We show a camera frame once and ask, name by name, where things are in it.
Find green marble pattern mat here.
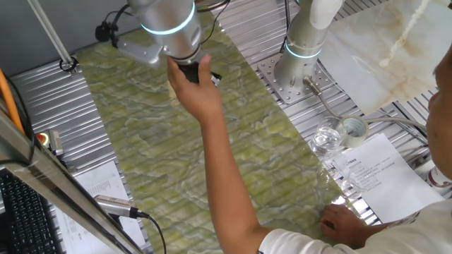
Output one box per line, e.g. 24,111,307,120
76,10,350,254

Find black device cable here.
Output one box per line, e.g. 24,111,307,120
136,210,167,254

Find person's right hand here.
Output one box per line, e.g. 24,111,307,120
319,203,369,250

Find printed table paper sheet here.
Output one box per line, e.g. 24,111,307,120
52,160,148,254

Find silver camera bracket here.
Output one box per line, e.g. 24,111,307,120
116,37,169,68

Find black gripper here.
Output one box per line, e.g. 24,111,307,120
178,61,222,87

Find shiny metal frame beam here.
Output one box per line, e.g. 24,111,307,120
0,107,144,254

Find black computer keyboard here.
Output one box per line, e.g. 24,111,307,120
0,169,65,254

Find clear packing tape roll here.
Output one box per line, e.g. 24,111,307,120
335,114,370,149

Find empty clear glass cup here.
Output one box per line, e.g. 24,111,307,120
339,164,376,202

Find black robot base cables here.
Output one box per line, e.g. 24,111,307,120
280,0,293,54

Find large clear glass beaker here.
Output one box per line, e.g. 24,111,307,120
309,116,346,158

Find silver ridged device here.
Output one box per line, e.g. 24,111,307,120
93,194,150,219

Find grey braided hose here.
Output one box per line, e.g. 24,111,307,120
302,75,429,144

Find orange cable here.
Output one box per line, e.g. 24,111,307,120
0,68,25,135

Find white red label bottle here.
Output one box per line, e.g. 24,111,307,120
425,164,452,191

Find pale marble pattern sheet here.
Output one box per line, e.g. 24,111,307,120
317,0,452,116

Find silver aluminium post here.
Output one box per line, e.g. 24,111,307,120
26,0,77,70

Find person's left hand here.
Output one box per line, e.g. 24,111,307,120
166,54,225,125

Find person's left forearm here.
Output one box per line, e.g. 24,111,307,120
199,116,275,254

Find white text paper sheet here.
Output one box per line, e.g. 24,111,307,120
331,133,446,224

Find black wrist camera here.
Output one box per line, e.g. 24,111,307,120
94,20,121,49

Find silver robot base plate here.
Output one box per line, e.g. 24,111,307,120
256,52,336,106

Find person's head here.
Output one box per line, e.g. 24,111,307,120
426,44,452,181

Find grey emergency stop box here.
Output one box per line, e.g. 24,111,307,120
35,128,64,157

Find person's head and torso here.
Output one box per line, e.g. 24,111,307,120
257,199,452,254

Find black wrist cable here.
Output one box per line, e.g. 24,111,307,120
195,0,231,46

